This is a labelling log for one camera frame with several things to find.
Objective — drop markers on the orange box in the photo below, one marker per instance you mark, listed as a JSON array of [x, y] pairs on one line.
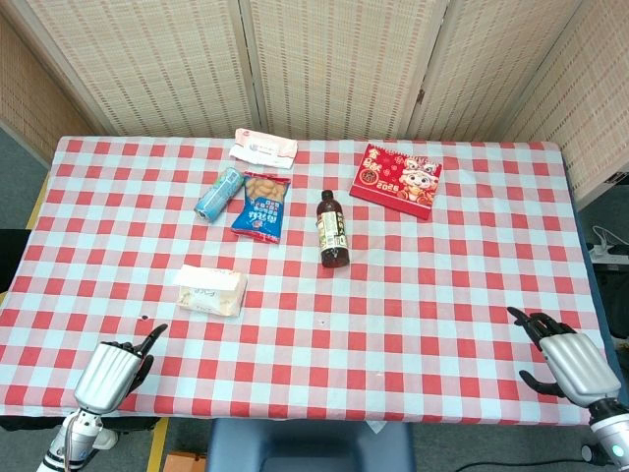
[[184, 463]]

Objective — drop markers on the red white checkered tablecloth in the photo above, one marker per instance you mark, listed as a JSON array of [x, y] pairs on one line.
[[314, 280]]

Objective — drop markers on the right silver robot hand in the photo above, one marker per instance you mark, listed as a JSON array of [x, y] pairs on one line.
[[576, 365]]

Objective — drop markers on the blue beverage can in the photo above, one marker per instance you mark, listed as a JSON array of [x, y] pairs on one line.
[[218, 194]]

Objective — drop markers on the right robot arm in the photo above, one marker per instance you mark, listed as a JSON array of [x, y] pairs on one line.
[[609, 432]]

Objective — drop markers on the beige folding screen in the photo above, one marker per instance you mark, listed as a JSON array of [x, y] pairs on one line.
[[314, 69]]

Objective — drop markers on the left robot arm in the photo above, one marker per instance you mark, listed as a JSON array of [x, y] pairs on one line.
[[74, 440]]

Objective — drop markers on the white tissue pack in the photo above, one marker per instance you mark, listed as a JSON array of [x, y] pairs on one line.
[[211, 293]]

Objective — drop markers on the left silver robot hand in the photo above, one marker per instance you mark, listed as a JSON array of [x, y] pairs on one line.
[[107, 376]]

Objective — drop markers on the blue snack bag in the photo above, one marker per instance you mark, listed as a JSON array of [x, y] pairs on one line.
[[261, 209]]

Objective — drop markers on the dark tea bottle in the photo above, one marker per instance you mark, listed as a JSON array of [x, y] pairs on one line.
[[332, 231]]

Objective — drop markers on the white pink wipes pack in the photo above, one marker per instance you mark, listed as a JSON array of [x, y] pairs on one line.
[[264, 149]]

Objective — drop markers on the red desk calendar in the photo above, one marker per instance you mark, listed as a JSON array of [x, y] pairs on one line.
[[399, 181]]

